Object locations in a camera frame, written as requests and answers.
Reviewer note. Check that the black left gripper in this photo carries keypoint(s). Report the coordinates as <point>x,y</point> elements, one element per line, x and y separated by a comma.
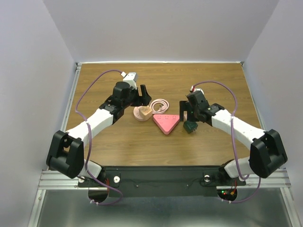
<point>143,100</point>

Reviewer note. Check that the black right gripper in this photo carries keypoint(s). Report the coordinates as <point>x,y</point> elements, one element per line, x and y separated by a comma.
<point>184,106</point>

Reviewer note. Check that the beige cube socket adapter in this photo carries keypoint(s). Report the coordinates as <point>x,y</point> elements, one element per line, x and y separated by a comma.
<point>145,112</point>

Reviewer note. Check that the round pink power strip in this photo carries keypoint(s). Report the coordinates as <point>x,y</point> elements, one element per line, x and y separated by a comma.
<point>136,114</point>

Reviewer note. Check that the dark green plug adapter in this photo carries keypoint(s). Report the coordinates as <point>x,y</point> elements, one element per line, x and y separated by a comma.
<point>190,127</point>

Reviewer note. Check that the pink triangular power strip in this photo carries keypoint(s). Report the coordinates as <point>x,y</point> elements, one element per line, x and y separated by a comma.
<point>166,122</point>

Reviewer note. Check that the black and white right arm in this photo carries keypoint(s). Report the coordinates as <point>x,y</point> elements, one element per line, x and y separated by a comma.
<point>267,152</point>

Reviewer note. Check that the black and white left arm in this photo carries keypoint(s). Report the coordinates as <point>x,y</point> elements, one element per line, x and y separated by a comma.
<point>106,115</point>

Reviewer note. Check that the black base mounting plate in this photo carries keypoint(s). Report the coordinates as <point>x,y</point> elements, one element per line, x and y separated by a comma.
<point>167,181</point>

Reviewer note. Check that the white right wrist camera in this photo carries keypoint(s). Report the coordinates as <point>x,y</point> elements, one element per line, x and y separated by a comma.
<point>194,89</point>

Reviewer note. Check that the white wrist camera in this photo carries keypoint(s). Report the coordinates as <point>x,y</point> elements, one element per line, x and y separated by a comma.
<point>194,89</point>
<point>130,78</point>

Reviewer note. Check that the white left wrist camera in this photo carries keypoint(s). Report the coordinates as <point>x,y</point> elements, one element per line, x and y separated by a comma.
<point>130,78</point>

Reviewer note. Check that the aluminium table edge rail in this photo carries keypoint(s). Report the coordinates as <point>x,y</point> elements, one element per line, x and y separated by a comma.
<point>64,148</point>

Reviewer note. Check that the aluminium front frame rail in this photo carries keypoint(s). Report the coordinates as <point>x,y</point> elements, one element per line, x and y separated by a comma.
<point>53,180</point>

